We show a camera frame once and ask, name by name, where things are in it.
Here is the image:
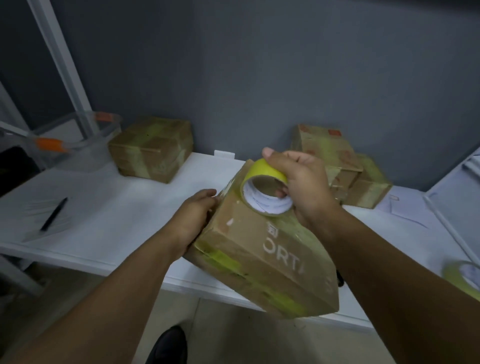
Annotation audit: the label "person's right hand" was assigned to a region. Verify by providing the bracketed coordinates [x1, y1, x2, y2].
[261, 147, 340, 230]

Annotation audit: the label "person's left hand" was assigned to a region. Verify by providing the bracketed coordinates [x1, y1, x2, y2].
[164, 188, 219, 260]

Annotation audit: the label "yellow tape roll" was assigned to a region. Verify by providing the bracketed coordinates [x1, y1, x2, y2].
[240, 158, 294, 218]
[442, 260, 480, 302]

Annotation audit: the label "large taped cardboard box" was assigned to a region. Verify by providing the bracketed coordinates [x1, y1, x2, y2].
[183, 159, 340, 320]

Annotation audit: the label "person's right forearm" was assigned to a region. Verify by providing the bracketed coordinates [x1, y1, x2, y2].
[320, 207, 480, 364]

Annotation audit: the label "person's left forearm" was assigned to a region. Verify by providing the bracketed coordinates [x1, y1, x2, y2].
[0, 230, 182, 364]

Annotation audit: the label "flat cardboard box red marks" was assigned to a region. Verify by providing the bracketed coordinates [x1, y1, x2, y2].
[290, 124, 364, 188]

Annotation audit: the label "square taped cardboard box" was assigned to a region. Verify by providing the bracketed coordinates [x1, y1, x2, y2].
[107, 116, 194, 185]

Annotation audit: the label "small taped cardboard box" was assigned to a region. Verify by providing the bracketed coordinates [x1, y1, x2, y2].
[330, 152, 394, 210]

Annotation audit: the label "white paper sheet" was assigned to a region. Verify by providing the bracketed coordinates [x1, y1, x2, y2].
[375, 185, 444, 230]

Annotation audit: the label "black pen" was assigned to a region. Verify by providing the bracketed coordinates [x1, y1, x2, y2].
[40, 197, 69, 232]

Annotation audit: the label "person's black shoe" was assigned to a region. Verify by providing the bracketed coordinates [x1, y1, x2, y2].
[145, 325, 188, 364]

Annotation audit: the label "white side table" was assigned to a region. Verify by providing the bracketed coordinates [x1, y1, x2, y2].
[423, 147, 480, 267]

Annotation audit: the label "clear bin with orange handles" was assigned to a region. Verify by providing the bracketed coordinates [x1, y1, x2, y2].
[29, 110, 123, 174]

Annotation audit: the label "white metal frame post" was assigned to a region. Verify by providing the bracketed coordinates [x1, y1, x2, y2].
[26, 0, 101, 140]

